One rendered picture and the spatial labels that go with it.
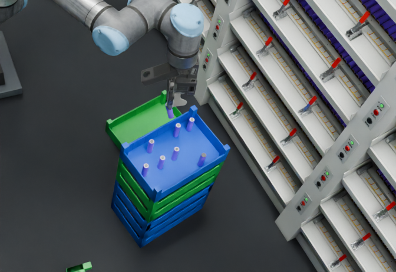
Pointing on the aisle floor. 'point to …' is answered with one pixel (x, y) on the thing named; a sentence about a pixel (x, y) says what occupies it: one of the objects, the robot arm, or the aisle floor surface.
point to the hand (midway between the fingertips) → (167, 104)
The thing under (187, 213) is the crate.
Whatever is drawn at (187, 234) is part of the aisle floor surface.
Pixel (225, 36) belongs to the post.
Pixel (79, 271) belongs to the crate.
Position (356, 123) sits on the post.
